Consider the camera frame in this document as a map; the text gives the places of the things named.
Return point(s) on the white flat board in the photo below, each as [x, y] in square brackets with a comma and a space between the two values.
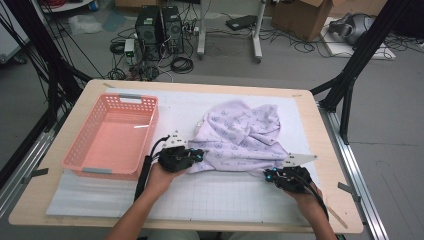
[340, 50]

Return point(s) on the round white table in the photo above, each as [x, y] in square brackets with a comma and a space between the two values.
[66, 5]

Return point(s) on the grey metal bracket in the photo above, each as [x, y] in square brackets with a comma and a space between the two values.
[35, 174]
[350, 191]

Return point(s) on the black metal frame stand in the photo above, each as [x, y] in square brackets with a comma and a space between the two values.
[43, 50]
[363, 50]

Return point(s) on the blue plastic sheet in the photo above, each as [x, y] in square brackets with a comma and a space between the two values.
[115, 21]

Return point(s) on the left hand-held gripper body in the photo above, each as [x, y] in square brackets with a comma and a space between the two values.
[175, 158]

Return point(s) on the white grid mat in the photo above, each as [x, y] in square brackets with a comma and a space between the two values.
[183, 206]

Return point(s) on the grey rounded device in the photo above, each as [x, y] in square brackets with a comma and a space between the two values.
[353, 28]

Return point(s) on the white stand frame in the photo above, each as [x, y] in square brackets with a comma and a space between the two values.
[258, 33]

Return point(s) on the black flat box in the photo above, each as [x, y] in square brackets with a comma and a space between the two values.
[241, 22]

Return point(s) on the white cabinet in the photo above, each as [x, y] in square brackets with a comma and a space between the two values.
[10, 40]

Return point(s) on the pink plastic basket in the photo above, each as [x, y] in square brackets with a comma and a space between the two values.
[113, 143]

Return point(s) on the clear plastic bag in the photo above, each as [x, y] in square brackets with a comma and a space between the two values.
[85, 24]

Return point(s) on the lilac printed towel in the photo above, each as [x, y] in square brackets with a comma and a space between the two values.
[240, 140]

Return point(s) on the black computer tower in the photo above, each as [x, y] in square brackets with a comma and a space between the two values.
[148, 33]
[173, 30]

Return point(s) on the person's right hand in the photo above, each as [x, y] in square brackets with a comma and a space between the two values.
[308, 200]

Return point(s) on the small white device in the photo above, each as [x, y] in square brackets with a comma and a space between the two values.
[129, 50]

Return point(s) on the person's left hand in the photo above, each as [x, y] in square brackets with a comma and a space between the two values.
[163, 181]

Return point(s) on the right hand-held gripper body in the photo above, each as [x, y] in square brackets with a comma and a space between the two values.
[293, 180]

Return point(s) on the aluminium rail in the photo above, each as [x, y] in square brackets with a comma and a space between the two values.
[30, 153]
[370, 213]

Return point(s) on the cardboard box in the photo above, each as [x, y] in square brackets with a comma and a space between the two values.
[300, 20]

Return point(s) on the wooden table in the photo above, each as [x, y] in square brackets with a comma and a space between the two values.
[320, 133]

